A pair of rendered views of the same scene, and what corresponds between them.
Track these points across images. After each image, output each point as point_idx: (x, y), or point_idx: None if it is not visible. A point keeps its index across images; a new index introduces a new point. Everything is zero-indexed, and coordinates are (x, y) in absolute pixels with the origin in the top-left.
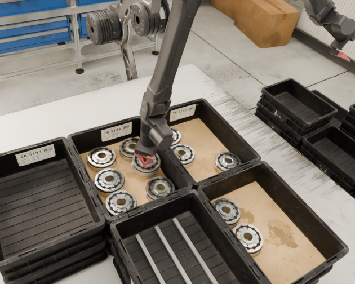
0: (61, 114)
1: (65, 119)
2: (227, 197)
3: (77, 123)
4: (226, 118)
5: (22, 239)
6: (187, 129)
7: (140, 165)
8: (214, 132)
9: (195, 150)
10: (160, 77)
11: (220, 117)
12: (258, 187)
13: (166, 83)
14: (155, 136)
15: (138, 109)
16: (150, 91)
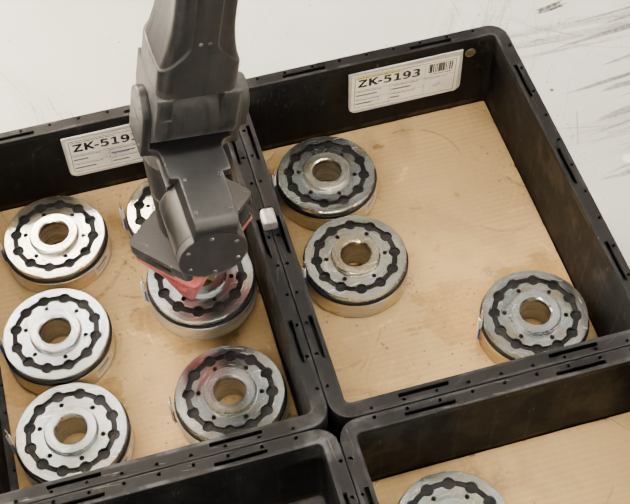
0: (1, 29)
1: (12, 49)
2: (492, 465)
3: (49, 68)
4: None
5: None
6: (419, 150)
7: (170, 294)
8: (526, 175)
9: (426, 243)
10: (171, 9)
11: (540, 123)
12: None
13: (196, 32)
14: (174, 222)
15: (284, 28)
16: (148, 52)
